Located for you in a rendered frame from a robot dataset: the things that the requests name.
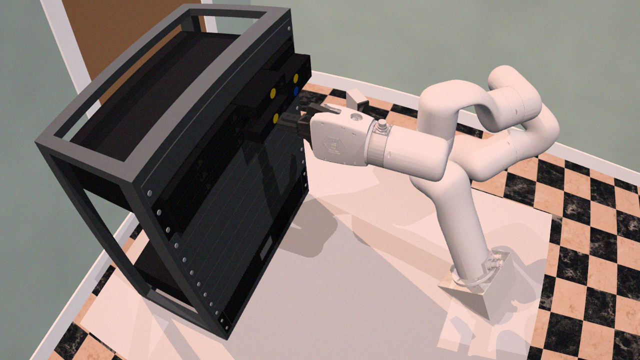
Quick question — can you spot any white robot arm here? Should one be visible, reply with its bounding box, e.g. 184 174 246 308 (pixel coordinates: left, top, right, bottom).
367 65 560 287

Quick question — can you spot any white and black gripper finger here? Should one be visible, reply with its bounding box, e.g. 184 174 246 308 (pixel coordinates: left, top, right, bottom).
277 126 313 150
276 102 340 130

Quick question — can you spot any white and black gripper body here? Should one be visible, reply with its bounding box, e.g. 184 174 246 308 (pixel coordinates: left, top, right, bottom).
310 103 377 167

